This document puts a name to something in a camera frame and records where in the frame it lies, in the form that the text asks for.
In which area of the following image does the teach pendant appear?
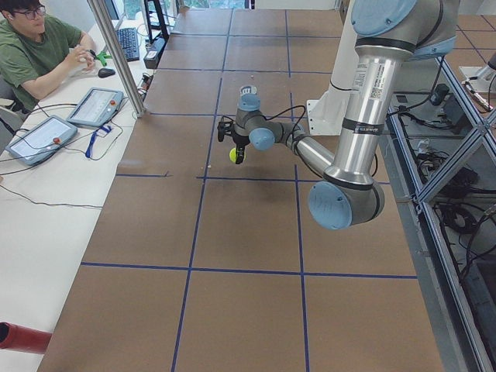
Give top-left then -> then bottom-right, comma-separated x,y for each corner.
6,115 -> 78,166
67,88 -> 124,128

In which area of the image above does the black keyboard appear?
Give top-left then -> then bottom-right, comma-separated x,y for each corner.
115,27 -> 140,61

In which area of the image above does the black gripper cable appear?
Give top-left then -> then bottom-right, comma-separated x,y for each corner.
261,105 -> 308,135

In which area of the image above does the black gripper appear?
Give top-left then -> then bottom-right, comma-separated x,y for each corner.
232,130 -> 250,164

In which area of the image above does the blue lanyard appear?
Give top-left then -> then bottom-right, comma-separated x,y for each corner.
84,124 -> 113,159

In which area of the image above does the aluminium frame post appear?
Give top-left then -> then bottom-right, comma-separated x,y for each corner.
87,0 -> 146,118

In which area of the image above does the black computer mouse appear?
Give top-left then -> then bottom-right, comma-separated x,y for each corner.
98,67 -> 115,78

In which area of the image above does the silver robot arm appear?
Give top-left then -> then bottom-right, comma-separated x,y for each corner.
218,1 -> 460,229

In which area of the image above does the near teach pendant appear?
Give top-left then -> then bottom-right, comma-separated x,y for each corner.
6,115 -> 78,166

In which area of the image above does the green tool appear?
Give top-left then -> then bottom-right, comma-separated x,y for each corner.
96,50 -> 112,67

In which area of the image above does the yellow tennis ball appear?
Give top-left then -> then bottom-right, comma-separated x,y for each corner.
229,148 -> 237,164

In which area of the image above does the clear tennis ball can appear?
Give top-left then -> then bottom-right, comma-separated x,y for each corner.
239,85 -> 257,97

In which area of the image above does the far teach pendant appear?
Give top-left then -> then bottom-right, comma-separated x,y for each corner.
67,88 -> 124,128

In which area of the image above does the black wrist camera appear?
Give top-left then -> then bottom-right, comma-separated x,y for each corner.
217,120 -> 233,142

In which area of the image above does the red cylinder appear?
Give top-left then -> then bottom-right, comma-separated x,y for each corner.
1,322 -> 52,354

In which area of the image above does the person in green shirt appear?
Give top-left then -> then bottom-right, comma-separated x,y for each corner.
1,1 -> 95,112

